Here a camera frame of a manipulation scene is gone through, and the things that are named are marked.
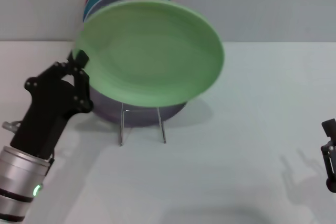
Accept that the lilac plate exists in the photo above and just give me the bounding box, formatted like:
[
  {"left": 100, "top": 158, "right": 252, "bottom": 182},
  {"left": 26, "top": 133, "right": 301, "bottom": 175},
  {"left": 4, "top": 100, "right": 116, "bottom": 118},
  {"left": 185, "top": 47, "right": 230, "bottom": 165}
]
[{"left": 89, "top": 84, "right": 186, "bottom": 128}]

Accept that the silver gripper cable plug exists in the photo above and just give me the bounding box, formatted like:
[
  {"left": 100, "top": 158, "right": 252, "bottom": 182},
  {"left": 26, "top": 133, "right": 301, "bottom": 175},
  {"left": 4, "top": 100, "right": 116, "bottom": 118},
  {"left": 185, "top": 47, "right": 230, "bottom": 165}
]
[{"left": 2, "top": 121, "right": 22, "bottom": 132}]

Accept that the grey purple plate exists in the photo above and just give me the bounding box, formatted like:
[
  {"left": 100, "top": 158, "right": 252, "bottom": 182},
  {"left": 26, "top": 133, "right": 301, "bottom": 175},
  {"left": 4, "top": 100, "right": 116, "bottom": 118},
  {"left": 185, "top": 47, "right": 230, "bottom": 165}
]
[{"left": 83, "top": 0, "right": 158, "bottom": 23}]

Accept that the metal wire plate rack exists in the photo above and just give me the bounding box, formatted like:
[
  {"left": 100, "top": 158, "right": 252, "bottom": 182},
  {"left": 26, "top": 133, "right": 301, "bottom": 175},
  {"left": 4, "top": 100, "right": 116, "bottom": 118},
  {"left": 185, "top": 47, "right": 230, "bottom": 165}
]
[{"left": 118, "top": 102, "right": 167, "bottom": 147}]

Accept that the light green plate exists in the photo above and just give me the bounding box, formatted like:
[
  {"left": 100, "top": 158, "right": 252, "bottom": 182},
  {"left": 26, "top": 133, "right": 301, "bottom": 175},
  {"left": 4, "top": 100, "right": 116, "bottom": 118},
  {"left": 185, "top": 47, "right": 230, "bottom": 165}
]
[{"left": 73, "top": 0, "right": 225, "bottom": 108}]

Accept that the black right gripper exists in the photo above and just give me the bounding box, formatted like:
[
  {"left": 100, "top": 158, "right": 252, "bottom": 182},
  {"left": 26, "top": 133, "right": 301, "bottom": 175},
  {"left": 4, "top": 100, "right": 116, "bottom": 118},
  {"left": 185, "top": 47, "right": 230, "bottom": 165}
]
[{"left": 321, "top": 119, "right": 336, "bottom": 193}]

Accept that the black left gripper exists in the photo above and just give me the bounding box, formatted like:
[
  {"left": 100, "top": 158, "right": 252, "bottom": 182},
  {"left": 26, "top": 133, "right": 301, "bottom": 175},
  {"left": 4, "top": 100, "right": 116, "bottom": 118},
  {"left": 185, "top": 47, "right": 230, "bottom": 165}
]
[{"left": 10, "top": 50, "right": 95, "bottom": 161}]

